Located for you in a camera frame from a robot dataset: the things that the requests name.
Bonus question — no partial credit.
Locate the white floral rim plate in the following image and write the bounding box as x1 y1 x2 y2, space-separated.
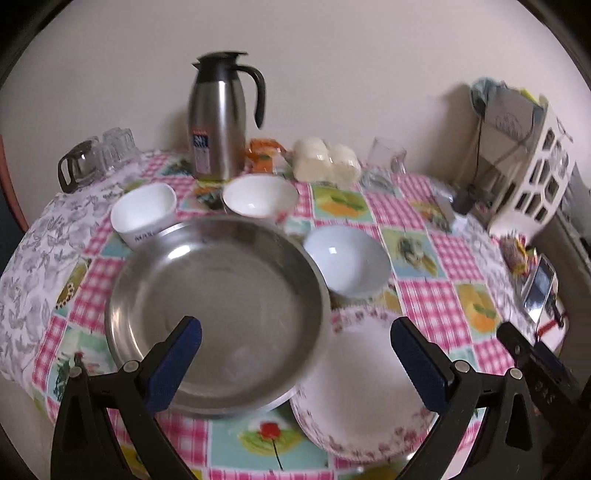
290 306 434 463

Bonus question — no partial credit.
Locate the large stainless steel plate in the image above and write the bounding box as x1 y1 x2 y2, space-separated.
104 215 331 418

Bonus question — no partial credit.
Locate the pale blue round bowl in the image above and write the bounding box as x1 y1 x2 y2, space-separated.
304 225 391 299

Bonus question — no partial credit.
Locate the white square bowl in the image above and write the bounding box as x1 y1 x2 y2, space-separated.
110 183 177 250

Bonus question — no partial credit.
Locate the white round bowl red pattern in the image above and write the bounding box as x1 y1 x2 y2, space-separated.
221 174 300 223

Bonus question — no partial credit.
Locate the smartphone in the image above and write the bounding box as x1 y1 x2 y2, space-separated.
523 254 556 325

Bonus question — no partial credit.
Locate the pink checkered picture tablecloth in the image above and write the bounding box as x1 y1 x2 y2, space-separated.
31 175 514 479

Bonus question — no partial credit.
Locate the grey floral white cloth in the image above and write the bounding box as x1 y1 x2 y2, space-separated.
1 155 148 385

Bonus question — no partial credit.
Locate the black power adapter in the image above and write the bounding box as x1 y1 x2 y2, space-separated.
452 185 478 216

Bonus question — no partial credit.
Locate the white plastic basket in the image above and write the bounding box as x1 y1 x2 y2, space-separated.
470 78 576 240

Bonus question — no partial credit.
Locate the clear glass mug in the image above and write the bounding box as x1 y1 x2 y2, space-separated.
367 137 407 174

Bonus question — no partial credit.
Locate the clear drinking glass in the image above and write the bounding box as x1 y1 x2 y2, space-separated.
96 137 124 174
102 128 121 142
114 128 140 162

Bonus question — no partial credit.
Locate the bag of white buns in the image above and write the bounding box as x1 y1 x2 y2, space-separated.
291 137 362 188

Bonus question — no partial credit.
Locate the orange snack packet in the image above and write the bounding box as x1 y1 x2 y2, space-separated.
246 138 287 174

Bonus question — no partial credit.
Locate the stainless steel thermos jug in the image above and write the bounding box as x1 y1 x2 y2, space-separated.
187 51 266 182

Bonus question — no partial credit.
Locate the glass coffee pot black handle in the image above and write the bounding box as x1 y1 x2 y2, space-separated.
57 137 101 194

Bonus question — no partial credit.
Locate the black cable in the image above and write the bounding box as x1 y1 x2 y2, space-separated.
466 98 537 195

